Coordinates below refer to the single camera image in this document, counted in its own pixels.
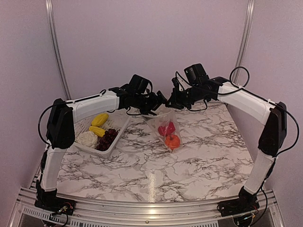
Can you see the red bell pepper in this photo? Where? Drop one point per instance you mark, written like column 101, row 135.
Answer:
column 166, row 129

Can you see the clear zip top bag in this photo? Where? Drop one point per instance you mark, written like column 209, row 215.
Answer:
column 162, row 115

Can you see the dark red grape bunch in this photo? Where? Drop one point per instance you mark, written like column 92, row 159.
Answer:
column 105, row 142

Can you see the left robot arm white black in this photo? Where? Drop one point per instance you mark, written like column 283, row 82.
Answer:
column 60, row 127

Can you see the yellow corn cob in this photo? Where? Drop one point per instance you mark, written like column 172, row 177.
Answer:
column 97, row 131

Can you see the yellow banana piece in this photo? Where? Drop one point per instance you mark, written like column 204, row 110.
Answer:
column 100, row 119

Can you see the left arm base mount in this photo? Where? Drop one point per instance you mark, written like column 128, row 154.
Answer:
column 50, row 202

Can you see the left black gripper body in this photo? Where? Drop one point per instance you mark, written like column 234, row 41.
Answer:
column 144, row 104

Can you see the left aluminium frame post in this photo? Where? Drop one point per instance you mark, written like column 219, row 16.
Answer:
column 56, row 48

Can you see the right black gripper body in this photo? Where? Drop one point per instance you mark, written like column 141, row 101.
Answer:
column 185, row 99

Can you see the front aluminium rail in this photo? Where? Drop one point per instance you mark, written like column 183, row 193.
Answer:
column 102, row 213

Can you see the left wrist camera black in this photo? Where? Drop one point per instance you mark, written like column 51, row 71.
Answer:
column 140, row 85

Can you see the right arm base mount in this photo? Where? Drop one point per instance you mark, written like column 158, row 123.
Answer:
column 244, row 203

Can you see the aluminium frame post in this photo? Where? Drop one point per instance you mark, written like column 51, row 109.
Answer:
column 56, row 48
column 246, row 32

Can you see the right aluminium frame post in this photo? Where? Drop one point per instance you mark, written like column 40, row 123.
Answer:
column 246, row 32

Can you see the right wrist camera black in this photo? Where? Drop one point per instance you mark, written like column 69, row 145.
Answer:
column 196, row 74

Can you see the white cauliflower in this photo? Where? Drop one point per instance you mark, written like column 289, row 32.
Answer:
column 88, row 139

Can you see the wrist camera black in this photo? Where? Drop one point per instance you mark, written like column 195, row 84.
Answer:
column 196, row 74
column 140, row 85

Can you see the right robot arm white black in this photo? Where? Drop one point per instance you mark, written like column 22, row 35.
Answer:
column 271, row 115

